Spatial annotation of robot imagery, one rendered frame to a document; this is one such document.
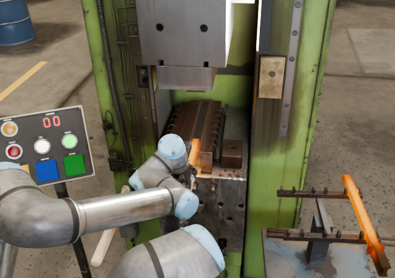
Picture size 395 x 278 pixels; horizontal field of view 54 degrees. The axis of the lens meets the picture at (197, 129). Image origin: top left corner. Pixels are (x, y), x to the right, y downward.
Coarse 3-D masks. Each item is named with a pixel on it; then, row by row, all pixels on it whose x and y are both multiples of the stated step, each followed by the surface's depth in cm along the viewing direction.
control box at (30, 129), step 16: (48, 112) 147; (64, 112) 148; (80, 112) 150; (0, 128) 143; (16, 128) 144; (32, 128) 146; (48, 128) 147; (64, 128) 149; (80, 128) 150; (0, 144) 143; (16, 144) 145; (32, 144) 146; (48, 144) 147; (64, 144) 149; (80, 144) 150; (0, 160) 144; (16, 160) 145; (32, 160) 146; (32, 176) 147; (64, 176) 149; (80, 176) 151
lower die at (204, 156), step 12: (180, 108) 189; (192, 108) 187; (216, 108) 186; (180, 120) 180; (192, 120) 177; (180, 132) 170; (192, 132) 168; (204, 132) 168; (204, 144) 162; (204, 156) 159
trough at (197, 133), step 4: (204, 104) 190; (208, 104) 190; (200, 108) 185; (204, 108) 187; (200, 112) 184; (204, 112) 184; (200, 116) 181; (204, 116) 181; (200, 120) 178; (204, 120) 178; (196, 124) 174; (200, 124) 176; (196, 128) 173; (200, 128) 173; (196, 132) 170; (200, 132) 170; (196, 136) 168; (200, 136) 167
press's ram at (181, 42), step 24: (144, 0) 126; (168, 0) 125; (192, 0) 124; (216, 0) 123; (240, 0) 140; (144, 24) 131; (168, 24) 130; (192, 24) 128; (216, 24) 127; (144, 48) 136; (168, 48) 134; (192, 48) 133; (216, 48) 132
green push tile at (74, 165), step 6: (72, 156) 149; (78, 156) 149; (66, 162) 149; (72, 162) 149; (78, 162) 150; (84, 162) 151; (66, 168) 149; (72, 168) 149; (78, 168) 150; (84, 168) 150; (66, 174) 149; (72, 174) 149; (78, 174) 150
